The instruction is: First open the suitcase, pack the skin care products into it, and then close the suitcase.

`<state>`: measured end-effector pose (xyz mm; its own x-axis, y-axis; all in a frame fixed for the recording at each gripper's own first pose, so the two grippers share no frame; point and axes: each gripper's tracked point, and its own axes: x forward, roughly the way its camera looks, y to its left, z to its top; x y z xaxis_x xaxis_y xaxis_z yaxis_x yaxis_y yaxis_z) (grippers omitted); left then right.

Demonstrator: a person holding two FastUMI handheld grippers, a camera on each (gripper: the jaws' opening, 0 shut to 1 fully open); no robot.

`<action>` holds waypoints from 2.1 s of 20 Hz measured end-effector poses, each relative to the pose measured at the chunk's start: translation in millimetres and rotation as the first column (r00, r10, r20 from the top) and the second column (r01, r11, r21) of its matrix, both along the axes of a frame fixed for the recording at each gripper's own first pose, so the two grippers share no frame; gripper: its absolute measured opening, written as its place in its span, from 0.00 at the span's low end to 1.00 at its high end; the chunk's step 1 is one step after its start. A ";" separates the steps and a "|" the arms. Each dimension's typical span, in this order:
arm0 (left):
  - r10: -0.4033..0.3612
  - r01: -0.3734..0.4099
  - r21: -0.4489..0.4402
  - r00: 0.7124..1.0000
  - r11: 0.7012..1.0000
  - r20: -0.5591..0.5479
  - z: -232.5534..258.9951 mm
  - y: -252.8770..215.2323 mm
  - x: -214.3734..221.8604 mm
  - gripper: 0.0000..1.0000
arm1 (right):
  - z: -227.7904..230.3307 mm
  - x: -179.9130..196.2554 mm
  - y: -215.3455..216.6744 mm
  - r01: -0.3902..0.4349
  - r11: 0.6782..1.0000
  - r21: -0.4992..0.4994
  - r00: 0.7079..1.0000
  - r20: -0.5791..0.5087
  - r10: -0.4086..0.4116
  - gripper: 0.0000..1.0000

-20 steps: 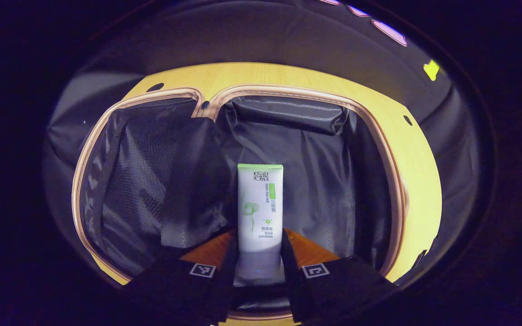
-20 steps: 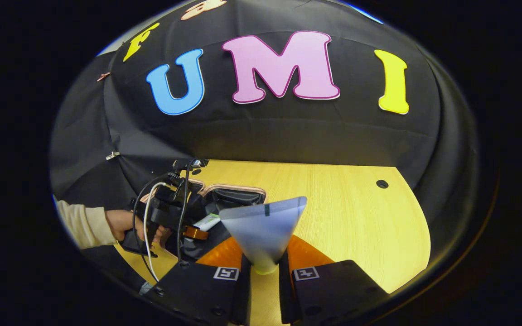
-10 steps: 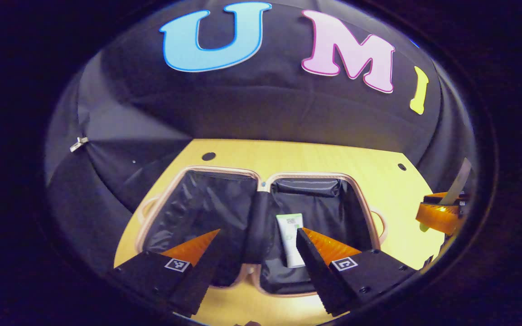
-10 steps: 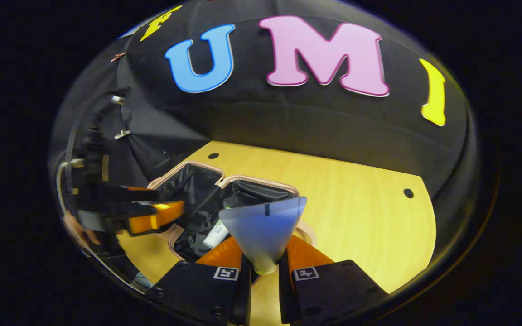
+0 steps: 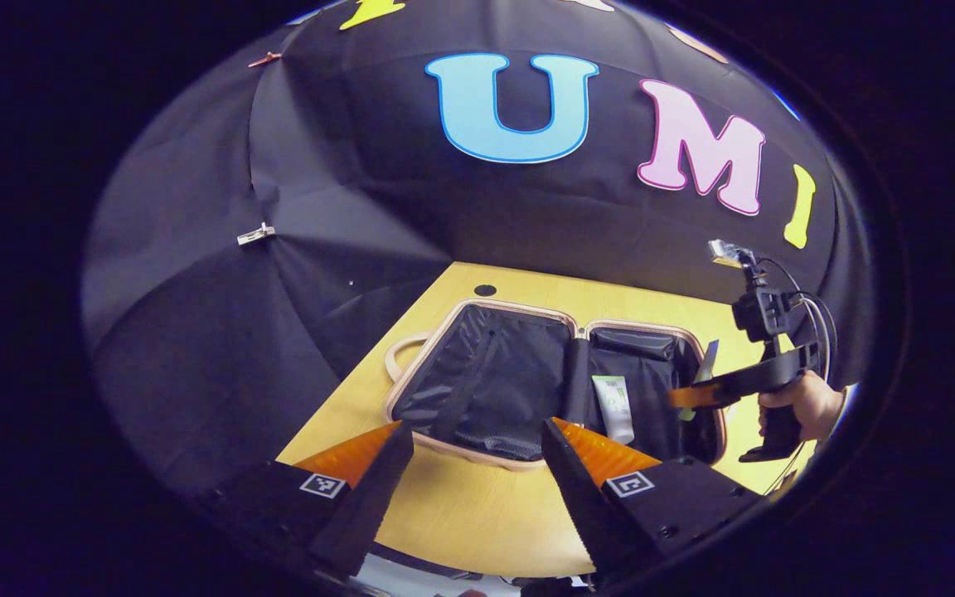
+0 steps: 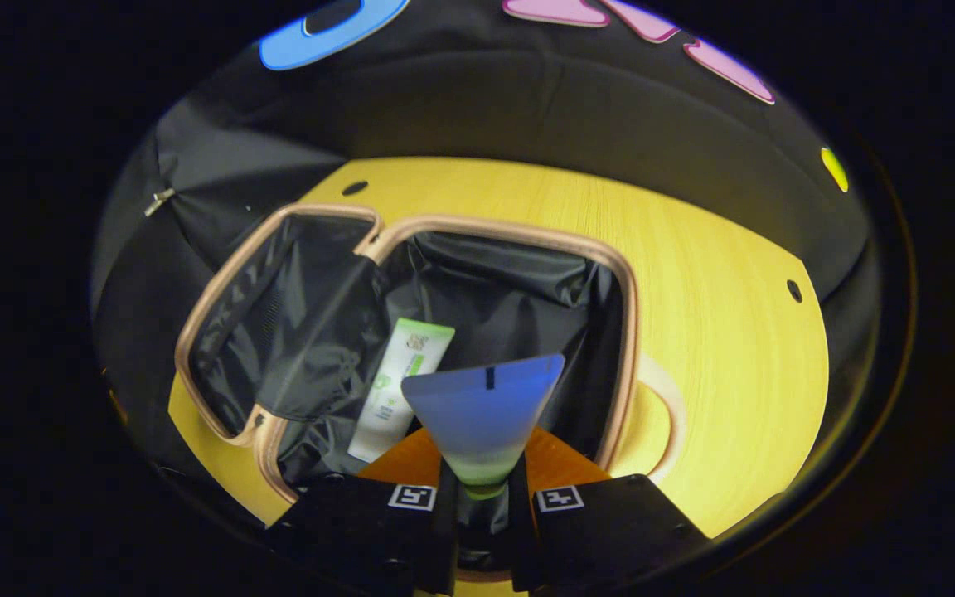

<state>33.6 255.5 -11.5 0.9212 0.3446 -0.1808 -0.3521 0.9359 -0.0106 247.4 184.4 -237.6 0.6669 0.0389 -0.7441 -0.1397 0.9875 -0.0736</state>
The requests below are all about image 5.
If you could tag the pink suitcase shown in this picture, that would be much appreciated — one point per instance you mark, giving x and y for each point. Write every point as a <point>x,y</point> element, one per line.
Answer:
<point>494,373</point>

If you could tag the silver cloth clip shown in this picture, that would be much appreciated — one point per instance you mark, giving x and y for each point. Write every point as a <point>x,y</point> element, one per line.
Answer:
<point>255,234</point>

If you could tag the reddish cloth clip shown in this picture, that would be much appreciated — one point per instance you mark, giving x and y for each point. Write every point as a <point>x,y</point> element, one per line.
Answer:
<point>264,59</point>

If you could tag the black backdrop cloth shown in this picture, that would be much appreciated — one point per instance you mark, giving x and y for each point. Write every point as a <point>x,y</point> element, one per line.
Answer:
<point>361,207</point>

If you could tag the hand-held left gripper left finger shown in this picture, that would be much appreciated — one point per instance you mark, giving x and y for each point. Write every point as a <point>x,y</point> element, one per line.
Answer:
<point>374,497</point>

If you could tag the large white green tube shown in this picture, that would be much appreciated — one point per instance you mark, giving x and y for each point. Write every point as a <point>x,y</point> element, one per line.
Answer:
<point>614,406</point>

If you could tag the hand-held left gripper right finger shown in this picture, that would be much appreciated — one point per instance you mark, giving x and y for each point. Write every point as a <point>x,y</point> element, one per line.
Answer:
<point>573,497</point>

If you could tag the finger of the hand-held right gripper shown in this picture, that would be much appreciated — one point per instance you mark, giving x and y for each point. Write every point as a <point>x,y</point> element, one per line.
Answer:
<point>726,388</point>

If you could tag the small white green tube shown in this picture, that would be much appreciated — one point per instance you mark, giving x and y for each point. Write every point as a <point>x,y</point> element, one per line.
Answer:
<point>708,365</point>

